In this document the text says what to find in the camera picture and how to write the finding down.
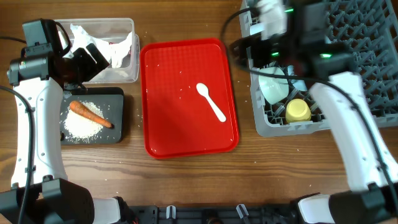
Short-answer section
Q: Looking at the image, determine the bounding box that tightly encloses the green bowl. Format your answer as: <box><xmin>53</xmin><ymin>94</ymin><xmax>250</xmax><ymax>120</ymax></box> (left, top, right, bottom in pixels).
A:
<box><xmin>259</xmin><ymin>67</ymin><xmax>289</xmax><ymax>105</ymax></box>

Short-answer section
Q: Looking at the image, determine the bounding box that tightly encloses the light blue plate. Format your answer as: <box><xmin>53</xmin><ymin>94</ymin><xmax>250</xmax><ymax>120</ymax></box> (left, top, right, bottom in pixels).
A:
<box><xmin>287</xmin><ymin>65</ymin><xmax>307</xmax><ymax>91</ymax></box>

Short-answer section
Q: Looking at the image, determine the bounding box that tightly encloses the orange carrot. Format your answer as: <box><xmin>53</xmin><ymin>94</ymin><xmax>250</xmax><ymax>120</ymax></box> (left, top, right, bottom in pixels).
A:
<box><xmin>69</xmin><ymin>101</ymin><xmax>113</xmax><ymax>128</ymax></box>

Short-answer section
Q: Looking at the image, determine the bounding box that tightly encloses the red strawberry wrapper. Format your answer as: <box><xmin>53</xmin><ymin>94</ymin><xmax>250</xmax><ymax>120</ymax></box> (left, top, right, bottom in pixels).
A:
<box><xmin>109</xmin><ymin>40</ymin><xmax>132</xmax><ymax>60</ymax></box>

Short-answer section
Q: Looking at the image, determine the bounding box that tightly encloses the white napkin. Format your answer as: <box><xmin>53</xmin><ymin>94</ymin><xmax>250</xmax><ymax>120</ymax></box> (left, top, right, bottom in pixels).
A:
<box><xmin>70</xmin><ymin>24</ymin><xmax>132</xmax><ymax>68</ymax></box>

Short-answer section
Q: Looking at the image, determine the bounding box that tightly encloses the yellow cup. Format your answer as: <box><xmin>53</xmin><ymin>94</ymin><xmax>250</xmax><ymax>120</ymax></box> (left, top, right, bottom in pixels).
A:
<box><xmin>285</xmin><ymin>99</ymin><xmax>312</xmax><ymax>123</ymax></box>

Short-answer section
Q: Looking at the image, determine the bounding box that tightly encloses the white plastic spoon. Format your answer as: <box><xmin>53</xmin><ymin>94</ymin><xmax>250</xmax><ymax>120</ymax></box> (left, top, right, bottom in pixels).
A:
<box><xmin>196</xmin><ymin>83</ymin><xmax>226</xmax><ymax>123</ymax></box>

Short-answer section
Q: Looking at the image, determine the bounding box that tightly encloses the white rice pile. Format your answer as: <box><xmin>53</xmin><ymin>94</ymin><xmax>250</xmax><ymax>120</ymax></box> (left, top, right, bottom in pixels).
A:
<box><xmin>62</xmin><ymin>101</ymin><xmax>106</xmax><ymax>144</ymax></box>

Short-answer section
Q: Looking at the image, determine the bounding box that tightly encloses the light blue bowl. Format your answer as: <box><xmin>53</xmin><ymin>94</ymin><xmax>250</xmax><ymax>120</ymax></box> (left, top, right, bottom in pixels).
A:
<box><xmin>249</xmin><ymin>23</ymin><xmax>264</xmax><ymax>35</ymax></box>

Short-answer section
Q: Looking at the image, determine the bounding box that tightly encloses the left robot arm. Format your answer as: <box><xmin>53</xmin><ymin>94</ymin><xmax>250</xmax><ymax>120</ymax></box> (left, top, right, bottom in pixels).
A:
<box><xmin>1</xmin><ymin>19</ymin><xmax>136</xmax><ymax>223</ymax></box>

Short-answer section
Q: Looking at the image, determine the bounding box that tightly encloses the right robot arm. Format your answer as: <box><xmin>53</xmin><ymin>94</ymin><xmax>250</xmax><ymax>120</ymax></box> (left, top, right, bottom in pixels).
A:
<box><xmin>227</xmin><ymin>1</ymin><xmax>397</xmax><ymax>223</ymax></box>

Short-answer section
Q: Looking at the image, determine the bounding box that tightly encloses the grey dishwasher rack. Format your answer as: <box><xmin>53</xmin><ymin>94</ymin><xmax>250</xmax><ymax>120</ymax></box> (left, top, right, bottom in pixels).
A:
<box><xmin>250</xmin><ymin>0</ymin><xmax>397</xmax><ymax>137</ymax></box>

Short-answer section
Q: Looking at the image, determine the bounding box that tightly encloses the clear plastic bin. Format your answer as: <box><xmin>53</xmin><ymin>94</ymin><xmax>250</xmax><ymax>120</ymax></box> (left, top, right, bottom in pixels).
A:
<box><xmin>58</xmin><ymin>18</ymin><xmax>140</xmax><ymax>83</ymax></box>

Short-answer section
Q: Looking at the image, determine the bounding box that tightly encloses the black tray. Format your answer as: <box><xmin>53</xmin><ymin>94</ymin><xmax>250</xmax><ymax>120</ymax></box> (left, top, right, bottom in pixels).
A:
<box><xmin>60</xmin><ymin>87</ymin><xmax>124</xmax><ymax>145</ymax></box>

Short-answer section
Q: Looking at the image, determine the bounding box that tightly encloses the red serving tray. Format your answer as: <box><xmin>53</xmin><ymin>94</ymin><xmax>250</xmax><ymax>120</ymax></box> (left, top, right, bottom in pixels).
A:
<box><xmin>140</xmin><ymin>38</ymin><xmax>239</xmax><ymax>159</ymax></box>

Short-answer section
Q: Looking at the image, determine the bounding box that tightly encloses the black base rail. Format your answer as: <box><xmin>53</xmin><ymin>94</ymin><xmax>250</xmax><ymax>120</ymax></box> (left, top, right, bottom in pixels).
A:
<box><xmin>130</xmin><ymin>204</ymin><xmax>305</xmax><ymax>224</ymax></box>

